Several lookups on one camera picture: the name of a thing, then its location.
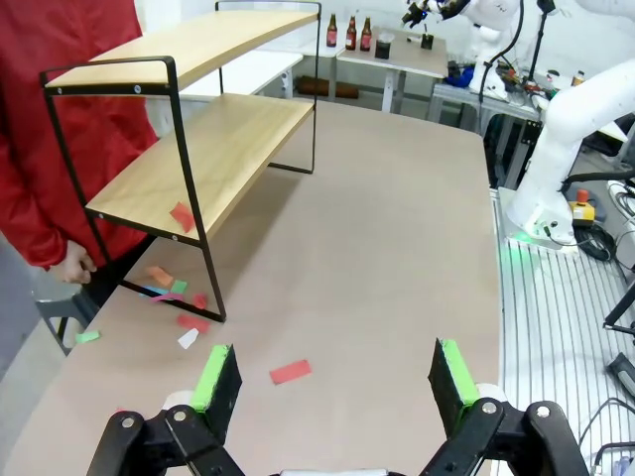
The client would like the large red paper scrap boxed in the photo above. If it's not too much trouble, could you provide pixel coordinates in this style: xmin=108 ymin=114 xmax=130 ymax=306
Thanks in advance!
xmin=269 ymin=359 xmax=314 ymax=386

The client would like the black lamp stand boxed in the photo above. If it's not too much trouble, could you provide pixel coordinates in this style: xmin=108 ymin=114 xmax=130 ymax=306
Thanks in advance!
xmin=526 ymin=0 xmax=557 ymax=88

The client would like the black camera tripod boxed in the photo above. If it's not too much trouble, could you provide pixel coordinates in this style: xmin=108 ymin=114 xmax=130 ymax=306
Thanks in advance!
xmin=602 ymin=282 xmax=635 ymax=393

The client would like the orange paper scrap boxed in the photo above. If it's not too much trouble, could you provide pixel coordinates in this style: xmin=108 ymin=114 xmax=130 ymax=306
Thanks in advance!
xmin=145 ymin=266 xmax=175 ymax=287

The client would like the black gooseneck cable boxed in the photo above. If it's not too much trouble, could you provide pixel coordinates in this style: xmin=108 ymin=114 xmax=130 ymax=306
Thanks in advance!
xmin=479 ymin=0 xmax=526 ymax=100

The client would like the white table with rounded corner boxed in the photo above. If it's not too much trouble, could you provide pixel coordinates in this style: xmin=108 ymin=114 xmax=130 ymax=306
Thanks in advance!
xmin=178 ymin=39 xmax=348 ymax=103

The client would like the aluminium slatted base table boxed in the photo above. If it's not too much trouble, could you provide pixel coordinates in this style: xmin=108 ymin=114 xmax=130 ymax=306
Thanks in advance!
xmin=488 ymin=185 xmax=635 ymax=447

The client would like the person's right forearm red sleeve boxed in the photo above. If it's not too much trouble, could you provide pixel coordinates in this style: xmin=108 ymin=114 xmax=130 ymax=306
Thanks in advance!
xmin=0 ymin=133 xmax=73 ymax=272

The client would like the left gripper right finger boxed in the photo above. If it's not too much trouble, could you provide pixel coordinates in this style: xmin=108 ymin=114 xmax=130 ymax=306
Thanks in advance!
xmin=421 ymin=337 xmax=591 ymax=476

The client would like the black cable bundle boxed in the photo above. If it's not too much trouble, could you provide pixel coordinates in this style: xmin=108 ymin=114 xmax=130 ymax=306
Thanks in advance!
xmin=574 ymin=222 xmax=617 ymax=262

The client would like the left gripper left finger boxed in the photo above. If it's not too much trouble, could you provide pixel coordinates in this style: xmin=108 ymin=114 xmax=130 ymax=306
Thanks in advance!
xmin=86 ymin=342 xmax=244 ymax=476

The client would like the blue cloth bundle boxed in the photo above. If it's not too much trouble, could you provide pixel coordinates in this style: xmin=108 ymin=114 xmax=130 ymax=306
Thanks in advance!
xmin=445 ymin=66 xmax=475 ymax=88

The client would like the two-tier wooden metal shelf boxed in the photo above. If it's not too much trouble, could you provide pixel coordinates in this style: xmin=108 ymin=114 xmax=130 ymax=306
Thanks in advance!
xmin=39 ymin=0 xmax=322 ymax=324

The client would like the brown top table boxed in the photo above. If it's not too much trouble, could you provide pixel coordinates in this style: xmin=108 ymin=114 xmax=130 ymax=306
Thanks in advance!
xmin=335 ymin=24 xmax=449 ymax=116

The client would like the person's red jacket torso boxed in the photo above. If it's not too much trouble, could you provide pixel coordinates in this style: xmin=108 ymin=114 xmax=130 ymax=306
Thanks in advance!
xmin=0 ymin=0 xmax=161 ymax=272

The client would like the black looped cable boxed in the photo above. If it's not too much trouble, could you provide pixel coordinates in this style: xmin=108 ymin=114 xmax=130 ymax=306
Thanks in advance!
xmin=577 ymin=396 xmax=635 ymax=476

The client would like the yellow emergency stop box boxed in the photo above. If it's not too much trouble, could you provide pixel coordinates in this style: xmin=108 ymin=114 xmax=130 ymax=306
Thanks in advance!
xmin=570 ymin=186 xmax=596 ymax=222

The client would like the person's right hand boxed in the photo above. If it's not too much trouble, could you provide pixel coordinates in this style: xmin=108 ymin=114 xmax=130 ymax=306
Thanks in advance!
xmin=59 ymin=240 xmax=99 ymax=286

